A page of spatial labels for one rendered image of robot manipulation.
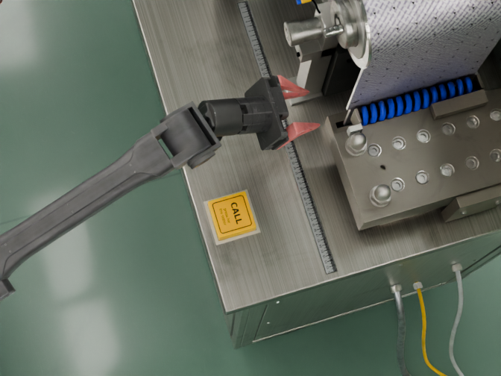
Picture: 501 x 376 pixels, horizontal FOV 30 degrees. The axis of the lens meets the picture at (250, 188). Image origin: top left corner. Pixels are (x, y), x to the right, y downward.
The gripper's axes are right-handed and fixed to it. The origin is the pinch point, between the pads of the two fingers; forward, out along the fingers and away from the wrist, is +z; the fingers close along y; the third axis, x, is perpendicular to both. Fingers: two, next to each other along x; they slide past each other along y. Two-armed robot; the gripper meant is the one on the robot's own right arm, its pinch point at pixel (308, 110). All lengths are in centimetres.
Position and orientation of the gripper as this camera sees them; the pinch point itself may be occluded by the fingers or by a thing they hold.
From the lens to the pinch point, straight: 153.4
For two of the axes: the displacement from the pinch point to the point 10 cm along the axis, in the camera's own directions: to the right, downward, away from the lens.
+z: 8.3, -1.2, 5.4
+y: 2.8, 9.3, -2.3
